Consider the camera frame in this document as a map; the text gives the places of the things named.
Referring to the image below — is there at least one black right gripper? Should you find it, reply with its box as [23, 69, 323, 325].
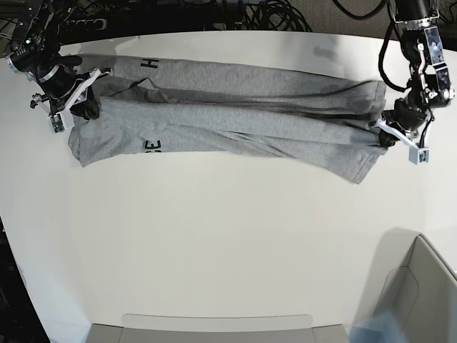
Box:
[30, 67, 113, 120]

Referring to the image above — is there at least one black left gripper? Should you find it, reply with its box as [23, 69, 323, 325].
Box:
[373, 110, 423, 149]

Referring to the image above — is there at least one grey T-shirt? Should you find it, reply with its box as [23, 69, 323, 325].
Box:
[68, 55, 386, 184]

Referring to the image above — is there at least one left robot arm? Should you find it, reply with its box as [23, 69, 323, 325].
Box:
[378, 1, 454, 149]

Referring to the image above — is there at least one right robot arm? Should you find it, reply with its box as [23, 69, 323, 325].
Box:
[5, 1, 112, 127]

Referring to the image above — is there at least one grey plastic bin right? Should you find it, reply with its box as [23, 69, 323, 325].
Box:
[374, 235, 456, 342]

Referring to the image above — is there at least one grey plastic bin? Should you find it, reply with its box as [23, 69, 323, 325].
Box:
[374, 235, 456, 342]
[86, 314, 349, 342]

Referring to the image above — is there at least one blue cloth blurred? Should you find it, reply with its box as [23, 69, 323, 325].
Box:
[347, 309, 409, 343]

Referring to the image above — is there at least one grey plastic bin bottom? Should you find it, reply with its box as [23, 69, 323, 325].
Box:
[86, 314, 349, 342]

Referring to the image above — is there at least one black cable bundle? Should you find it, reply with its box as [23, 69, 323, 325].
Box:
[246, 0, 313, 33]

